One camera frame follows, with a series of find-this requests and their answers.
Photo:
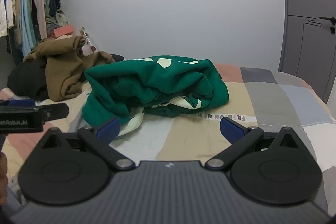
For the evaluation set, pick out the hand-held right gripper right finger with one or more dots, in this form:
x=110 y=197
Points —
x=231 y=130

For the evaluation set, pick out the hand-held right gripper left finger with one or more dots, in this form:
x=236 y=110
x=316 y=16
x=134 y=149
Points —
x=110 y=129

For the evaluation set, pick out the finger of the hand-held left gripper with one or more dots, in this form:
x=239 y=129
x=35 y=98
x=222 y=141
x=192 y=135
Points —
x=53 y=111
x=18 y=102

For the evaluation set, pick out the green sweatshirt with white print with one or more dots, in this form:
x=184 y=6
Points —
x=157 y=82

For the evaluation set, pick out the black garment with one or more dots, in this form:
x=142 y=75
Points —
x=25 y=79

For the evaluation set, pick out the brown garment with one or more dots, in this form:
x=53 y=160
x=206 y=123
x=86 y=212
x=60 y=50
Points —
x=63 y=69

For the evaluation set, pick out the patchwork bed sheet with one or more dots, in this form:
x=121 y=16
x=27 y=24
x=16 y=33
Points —
x=267 y=98

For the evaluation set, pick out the clear plastic bag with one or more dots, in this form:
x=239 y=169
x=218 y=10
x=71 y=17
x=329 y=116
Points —
x=88 y=39

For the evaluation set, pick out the pink box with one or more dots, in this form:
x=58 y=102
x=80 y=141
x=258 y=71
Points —
x=63 y=31

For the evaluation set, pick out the light blue hanging cloth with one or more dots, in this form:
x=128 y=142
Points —
x=27 y=16

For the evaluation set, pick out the patterned hanging garment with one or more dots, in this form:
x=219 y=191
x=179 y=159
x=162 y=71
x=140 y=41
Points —
x=56 y=20

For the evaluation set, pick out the dark hanging garment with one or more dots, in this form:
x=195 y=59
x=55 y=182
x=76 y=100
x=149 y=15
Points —
x=54 y=5

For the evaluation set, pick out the black door lock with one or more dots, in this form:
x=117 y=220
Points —
x=332 y=29

